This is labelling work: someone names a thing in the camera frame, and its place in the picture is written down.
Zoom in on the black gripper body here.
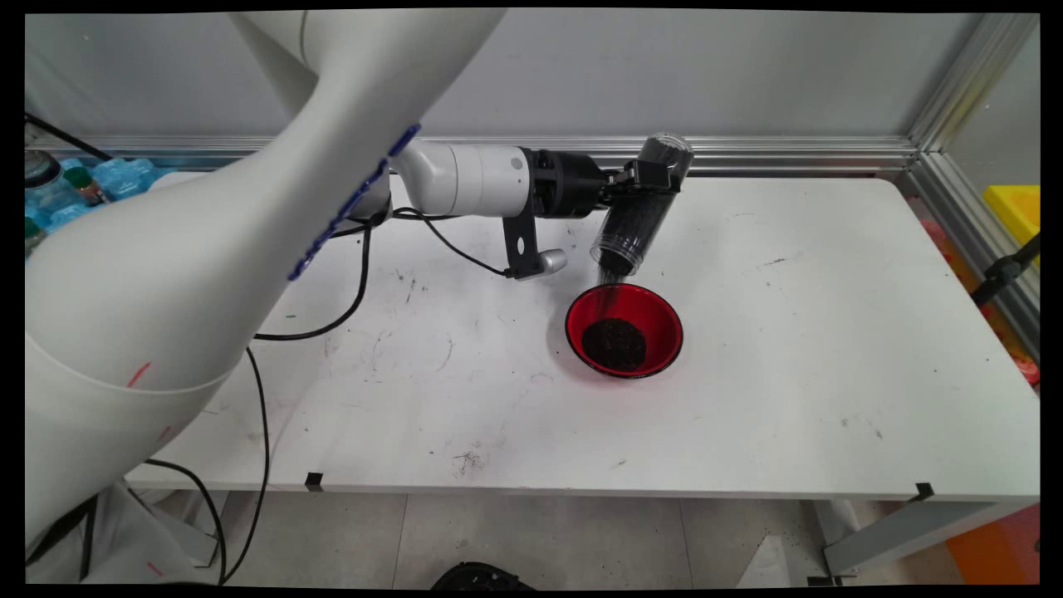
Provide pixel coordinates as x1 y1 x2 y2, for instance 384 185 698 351
525 148 612 221

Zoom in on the clear jar with black seeds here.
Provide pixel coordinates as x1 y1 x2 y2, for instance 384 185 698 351
589 133 694 277

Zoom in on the red bowl with black rim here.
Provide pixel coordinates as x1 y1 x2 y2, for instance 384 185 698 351
565 282 685 380

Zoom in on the pile of black seeds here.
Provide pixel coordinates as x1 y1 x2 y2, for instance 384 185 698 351
580 282 648 373

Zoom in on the pink plastic item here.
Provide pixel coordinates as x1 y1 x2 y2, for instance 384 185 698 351
914 197 977 292

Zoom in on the black stand pole with clamp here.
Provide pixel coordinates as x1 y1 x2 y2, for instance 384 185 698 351
970 234 1041 306

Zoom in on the yellow box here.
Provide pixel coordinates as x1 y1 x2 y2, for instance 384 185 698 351
983 184 1041 265

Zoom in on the black round floor object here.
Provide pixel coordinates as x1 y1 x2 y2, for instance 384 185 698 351
430 561 536 591

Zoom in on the grey table leg beam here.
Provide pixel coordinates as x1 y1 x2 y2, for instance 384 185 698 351
822 498 1039 578

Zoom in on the blue water bottle pack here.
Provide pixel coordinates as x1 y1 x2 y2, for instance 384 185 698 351
25 156 175 242

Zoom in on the green capped bottle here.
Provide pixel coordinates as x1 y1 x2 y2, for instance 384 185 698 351
65 166 109 207

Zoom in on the orange box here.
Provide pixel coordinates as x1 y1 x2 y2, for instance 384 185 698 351
947 502 1041 584

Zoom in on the clear glass jar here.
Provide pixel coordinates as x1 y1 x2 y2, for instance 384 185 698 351
25 149 71 218

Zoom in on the grey cloth robot cover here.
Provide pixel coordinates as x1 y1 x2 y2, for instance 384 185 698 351
25 486 225 584

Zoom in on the long aluminium frame rail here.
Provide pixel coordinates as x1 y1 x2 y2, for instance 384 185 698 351
25 135 919 175

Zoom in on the short aluminium frame rail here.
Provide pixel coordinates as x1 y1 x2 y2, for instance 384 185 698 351
905 149 1041 362

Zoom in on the aluminium frame post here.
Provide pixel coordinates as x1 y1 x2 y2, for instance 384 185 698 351
909 12 1039 155

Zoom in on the long black cable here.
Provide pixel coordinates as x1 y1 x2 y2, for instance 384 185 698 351
218 206 512 584

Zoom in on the thin black cable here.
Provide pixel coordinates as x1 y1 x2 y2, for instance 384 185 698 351
25 112 115 163

